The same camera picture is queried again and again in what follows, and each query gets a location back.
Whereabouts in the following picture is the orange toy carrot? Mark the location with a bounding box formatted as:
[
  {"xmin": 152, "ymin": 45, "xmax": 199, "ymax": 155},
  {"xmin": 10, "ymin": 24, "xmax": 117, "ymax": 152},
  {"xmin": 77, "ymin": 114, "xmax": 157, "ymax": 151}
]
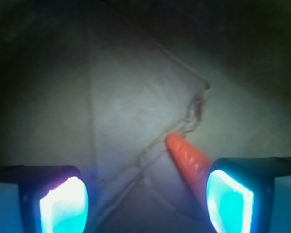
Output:
[{"xmin": 166, "ymin": 134, "xmax": 212, "ymax": 205}]

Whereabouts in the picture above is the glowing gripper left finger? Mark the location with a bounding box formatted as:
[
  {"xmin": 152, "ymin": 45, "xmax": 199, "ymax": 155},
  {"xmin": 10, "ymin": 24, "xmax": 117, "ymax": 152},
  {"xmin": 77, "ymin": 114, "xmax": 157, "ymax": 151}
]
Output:
[{"xmin": 0, "ymin": 165, "xmax": 89, "ymax": 233}]

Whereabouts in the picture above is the brown paper bag tray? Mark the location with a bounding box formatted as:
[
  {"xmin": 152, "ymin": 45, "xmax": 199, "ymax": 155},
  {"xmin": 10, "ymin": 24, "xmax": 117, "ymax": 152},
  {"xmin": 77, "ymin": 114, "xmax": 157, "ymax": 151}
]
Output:
[{"xmin": 0, "ymin": 0, "xmax": 291, "ymax": 233}]

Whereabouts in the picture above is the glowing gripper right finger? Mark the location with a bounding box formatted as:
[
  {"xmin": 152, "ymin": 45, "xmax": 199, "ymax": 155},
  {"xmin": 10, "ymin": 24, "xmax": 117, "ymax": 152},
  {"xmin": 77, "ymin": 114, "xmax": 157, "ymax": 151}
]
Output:
[{"xmin": 206, "ymin": 157, "xmax": 291, "ymax": 233}]

